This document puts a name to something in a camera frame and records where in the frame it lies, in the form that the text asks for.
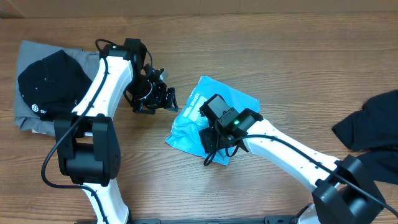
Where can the folded grey garment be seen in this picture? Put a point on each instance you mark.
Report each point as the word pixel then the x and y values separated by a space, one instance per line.
pixel 30 52

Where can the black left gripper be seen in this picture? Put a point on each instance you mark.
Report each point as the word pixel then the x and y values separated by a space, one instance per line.
pixel 158 99

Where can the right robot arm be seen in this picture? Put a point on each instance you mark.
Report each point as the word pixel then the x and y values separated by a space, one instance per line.
pixel 342 191

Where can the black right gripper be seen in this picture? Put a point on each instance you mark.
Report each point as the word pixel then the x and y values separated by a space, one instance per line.
pixel 207 137

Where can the folded black garment with logo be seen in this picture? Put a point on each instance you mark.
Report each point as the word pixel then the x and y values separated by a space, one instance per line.
pixel 53 86

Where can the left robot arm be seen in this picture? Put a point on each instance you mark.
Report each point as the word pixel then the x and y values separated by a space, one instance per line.
pixel 86 142

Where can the black t-shirt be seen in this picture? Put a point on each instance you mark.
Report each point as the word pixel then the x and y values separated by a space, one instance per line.
pixel 373 129

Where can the light blue printed t-shirt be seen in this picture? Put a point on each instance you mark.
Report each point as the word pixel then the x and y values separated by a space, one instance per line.
pixel 185 132

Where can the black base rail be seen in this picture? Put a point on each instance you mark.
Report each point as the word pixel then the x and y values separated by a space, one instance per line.
pixel 282 219

